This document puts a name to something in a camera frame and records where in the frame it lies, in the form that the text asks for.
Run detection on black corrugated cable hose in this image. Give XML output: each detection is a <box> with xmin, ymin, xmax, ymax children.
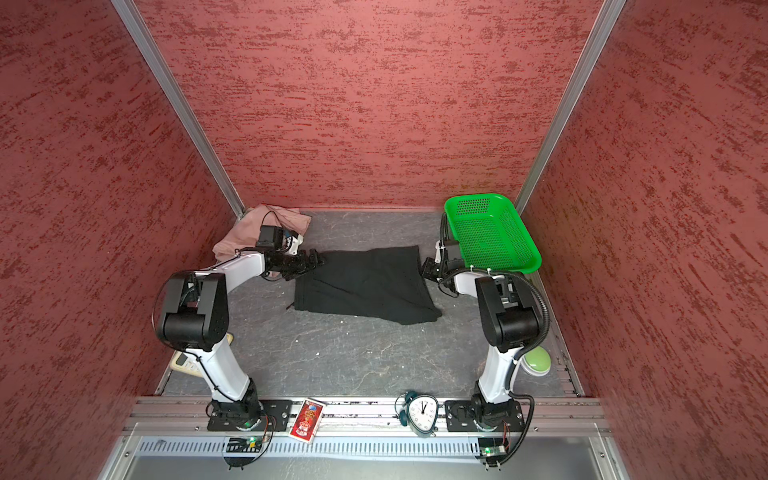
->
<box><xmin>439</xmin><ymin>212</ymin><xmax>551</xmax><ymax>466</ymax></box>

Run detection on cream calculator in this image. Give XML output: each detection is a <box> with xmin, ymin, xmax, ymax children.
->
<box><xmin>157</xmin><ymin>328</ymin><xmax>234</xmax><ymax>380</ymax></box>

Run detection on dark green alarm clock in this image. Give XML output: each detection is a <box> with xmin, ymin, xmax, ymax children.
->
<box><xmin>395</xmin><ymin>391</ymin><xmax>440</xmax><ymax>438</ymax></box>

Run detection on controller board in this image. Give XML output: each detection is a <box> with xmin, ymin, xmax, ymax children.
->
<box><xmin>223</xmin><ymin>437</ymin><xmax>265</xmax><ymax>470</ymax></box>
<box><xmin>477</xmin><ymin>437</ymin><xmax>510</xmax><ymax>469</ymax></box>

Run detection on right controller board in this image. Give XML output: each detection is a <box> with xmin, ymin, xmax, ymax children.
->
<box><xmin>477</xmin><ymin>437</ymin><xmax>510</xmax><ymax>469</ymax></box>

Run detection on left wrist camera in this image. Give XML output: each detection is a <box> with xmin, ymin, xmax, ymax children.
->
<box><xmin>255</xmin><ymin>225</ymin><xmax>303</xmax><ymax>255</ymax></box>

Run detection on aluminium corner post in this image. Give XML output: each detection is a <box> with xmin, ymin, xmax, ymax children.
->
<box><xmin>514</xmin><ymin>0</ymin><xmax>626</xmax><ymax>215</ymax></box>
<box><xmin>111</xmin><ymin>0</ymin><xmax>247</xmax><ymax>220</ymax></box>

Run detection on aluminium corner post right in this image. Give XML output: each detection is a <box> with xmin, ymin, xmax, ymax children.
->
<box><xmin>514</xmin><ymin>0</ymin><xmax>626</xmax><ymax>215</ymax></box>

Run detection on green push button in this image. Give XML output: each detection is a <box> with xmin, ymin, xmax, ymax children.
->
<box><xmin>521</xmin><ymin>346</ymin><xmax>552</xmax><ymax>377</ymax></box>

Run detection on left controller board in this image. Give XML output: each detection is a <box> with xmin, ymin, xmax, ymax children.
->
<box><xmin>223</xmin><ymin>437</ymin><xmax>265</xmax><ymax>470</ymax></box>

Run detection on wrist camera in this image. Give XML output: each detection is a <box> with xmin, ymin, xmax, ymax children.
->
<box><xmin>435</xmin><ymin>240</ymin><xmax>465</xmax><ymax>262</ymax></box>
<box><xmin>255</xmin><ymin>225</ymin><xmax>303</xmax><ymax>255</ymax></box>

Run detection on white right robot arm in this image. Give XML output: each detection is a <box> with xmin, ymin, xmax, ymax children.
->
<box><xmin>420</xmin><ymin>258</ymin><xmax>551</xmax><ymax>431</ymax></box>

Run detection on aluminium corner post left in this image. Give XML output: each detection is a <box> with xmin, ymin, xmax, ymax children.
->
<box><xmin>111</xmin><ymin>0</ymin><xmax>247</xmax><ymax>220</ymax></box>

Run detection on pink shorts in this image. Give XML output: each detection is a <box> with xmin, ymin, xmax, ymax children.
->
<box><xmin>213</xmin><ymin>204</ymin><xmax>311</xmax><ymax>262</ymax></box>

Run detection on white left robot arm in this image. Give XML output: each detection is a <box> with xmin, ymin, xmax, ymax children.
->
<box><xmin>152</xmin><ymin>249</ymin><xmax>323</xmax><ymax>431</ymax></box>

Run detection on black shorts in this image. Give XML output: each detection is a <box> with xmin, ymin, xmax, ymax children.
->
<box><xmin>293</xmin><ymin>246</ymin><xmax>442</xmax><ymax>326</ymax></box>

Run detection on red card pack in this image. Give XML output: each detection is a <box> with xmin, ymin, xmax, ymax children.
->
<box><xmin>289</xmin><ymin>399</ymin><xmax>326</xmax><ymax>443</ymax></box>

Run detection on aluminium front rail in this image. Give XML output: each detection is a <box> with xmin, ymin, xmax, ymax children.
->
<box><xmin>120</xmin><ymin>396</ymin><xmax>613</xmax><ymax>437</ymax></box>

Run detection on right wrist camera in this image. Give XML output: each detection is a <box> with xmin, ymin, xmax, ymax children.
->
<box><xmin>435</xmin><ymin>240</ymin><xmax>465</xmax><ymax>262</ymax></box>

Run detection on green plastic basket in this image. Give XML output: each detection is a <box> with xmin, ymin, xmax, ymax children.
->
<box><xmin>444</xmin><ymin>193</ymin><xmax>542</xmax><ymax>274</ymax></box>

